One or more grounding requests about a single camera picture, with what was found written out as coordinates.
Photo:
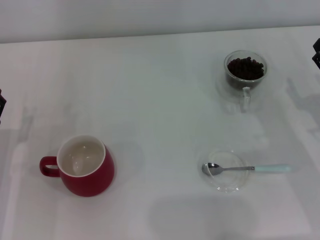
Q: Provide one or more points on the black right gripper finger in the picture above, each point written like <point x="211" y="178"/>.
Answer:
<point x="317" y="60"/>

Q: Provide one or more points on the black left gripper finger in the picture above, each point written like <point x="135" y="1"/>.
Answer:
<point x="2" y="105"/>

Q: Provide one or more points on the red ceramic mug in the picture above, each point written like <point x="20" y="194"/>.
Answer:
<point x="87" y="180"/>

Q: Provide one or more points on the clear glass cup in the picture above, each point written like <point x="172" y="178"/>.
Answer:
<point x="246" y="98"/>

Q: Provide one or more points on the small clear glass saucer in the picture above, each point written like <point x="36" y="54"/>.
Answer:
<point x="225" y="181"/>

